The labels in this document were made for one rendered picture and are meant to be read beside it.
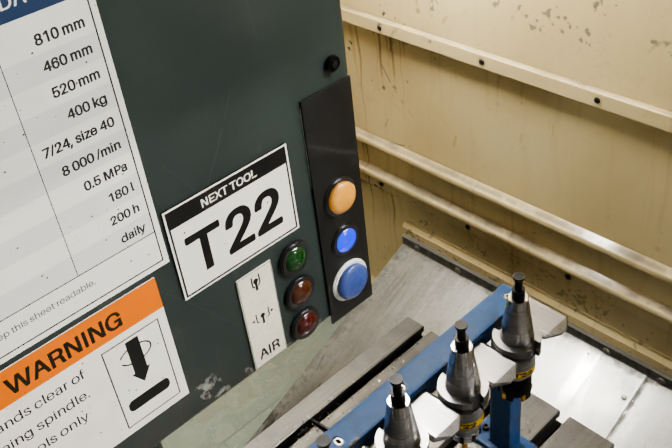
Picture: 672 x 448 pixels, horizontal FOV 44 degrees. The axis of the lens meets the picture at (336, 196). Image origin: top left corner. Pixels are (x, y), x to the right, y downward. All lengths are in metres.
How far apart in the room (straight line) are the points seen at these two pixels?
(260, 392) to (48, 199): 1.53
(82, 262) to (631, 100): 0.97
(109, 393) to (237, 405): 1.40
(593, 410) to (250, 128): 1.17
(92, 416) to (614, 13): 0.95
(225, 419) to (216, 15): 1.51
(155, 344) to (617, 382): 1.17
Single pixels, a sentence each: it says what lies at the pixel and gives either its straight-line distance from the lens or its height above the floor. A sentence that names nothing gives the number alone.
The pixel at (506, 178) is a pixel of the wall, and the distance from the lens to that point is 1.56.
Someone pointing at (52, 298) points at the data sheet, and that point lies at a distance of 0.50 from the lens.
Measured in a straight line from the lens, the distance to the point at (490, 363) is 1.11.
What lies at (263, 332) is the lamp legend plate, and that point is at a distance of 0.62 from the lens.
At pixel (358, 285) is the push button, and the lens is 0.65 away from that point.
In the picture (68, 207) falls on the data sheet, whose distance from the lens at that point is 0.47.
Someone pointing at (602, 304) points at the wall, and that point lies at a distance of 1.59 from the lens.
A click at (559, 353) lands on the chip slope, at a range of 1.65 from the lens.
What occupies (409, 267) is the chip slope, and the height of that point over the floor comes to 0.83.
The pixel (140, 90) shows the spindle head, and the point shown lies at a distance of 0.47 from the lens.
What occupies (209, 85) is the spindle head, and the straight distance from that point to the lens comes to 0.50.
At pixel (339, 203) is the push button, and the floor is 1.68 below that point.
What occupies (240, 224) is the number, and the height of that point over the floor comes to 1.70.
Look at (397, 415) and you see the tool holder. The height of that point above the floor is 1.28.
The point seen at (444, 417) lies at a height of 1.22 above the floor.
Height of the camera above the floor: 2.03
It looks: 36 degrees down
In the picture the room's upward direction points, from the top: 7 degrees counter-clockwise
